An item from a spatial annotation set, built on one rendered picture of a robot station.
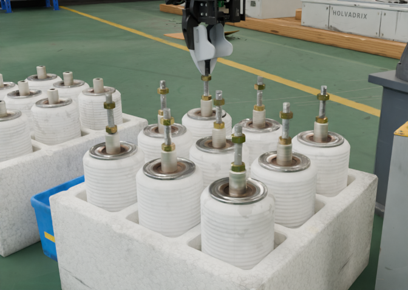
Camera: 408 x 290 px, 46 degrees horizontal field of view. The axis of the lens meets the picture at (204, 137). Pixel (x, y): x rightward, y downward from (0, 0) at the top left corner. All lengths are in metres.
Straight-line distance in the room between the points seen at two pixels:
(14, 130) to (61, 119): 0.11
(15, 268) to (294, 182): 0.56
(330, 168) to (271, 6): 3.41
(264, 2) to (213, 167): 3.41
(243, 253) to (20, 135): 0.54
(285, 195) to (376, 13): 2.52
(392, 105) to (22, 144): 0.74
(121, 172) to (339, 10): 2.76
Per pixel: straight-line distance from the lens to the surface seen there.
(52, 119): 1.04
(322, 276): 0.75
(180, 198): 0.66
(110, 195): 0.75
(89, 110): 1.11
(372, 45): 3.05
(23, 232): 1.03
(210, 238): 0.62
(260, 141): 0.83
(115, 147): 0.76
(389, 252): 0.75
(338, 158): 0.78
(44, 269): 0.97
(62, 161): 1.02
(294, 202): 0.69
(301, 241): 0.66
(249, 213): 0.59
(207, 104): 0.91
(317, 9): 3.52
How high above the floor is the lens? 0.53
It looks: 20 degrees down
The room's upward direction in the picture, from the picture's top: 1 degrees counter-clockwise
